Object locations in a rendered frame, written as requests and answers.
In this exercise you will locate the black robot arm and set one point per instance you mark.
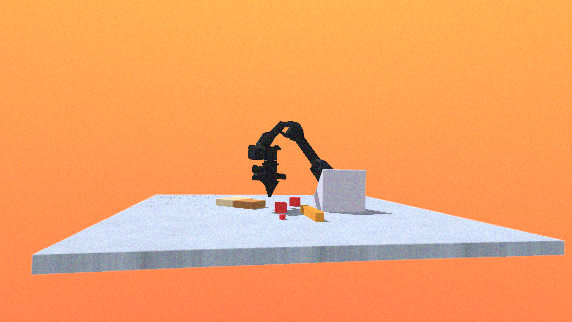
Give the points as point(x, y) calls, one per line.
point(263, 151)

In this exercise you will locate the orange rectangular bar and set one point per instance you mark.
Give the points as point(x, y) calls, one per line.
point(312, 213)

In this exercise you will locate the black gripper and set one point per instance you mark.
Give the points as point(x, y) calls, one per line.
point(269, 176)

